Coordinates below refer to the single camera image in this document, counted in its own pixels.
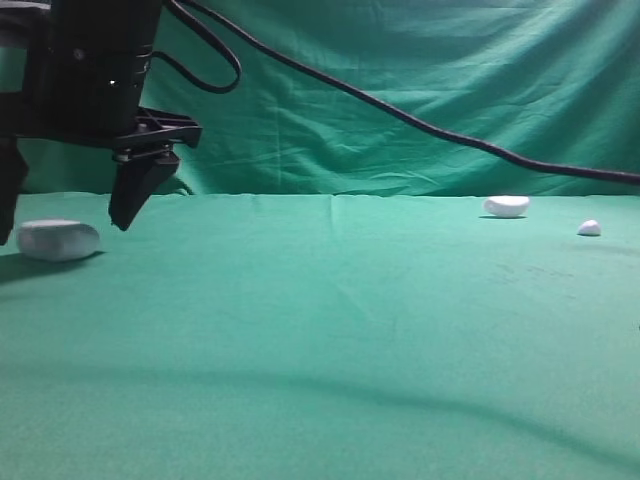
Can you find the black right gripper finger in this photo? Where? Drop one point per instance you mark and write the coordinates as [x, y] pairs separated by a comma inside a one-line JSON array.
[[14, 171]]

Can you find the white earphone case body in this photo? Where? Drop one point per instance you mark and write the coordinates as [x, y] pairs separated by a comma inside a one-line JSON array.
[[57, 240]]

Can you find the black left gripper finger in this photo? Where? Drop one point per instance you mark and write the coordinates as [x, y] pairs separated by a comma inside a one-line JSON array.
[[136, 180]]

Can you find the white earbud far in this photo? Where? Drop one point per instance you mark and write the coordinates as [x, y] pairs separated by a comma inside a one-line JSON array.
[[590, 228]]

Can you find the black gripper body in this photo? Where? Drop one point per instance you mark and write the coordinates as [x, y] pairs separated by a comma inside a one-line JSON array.
[[84, 73]]

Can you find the green table cloth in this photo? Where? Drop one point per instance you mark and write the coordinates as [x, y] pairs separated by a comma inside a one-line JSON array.
[[325, 337]]

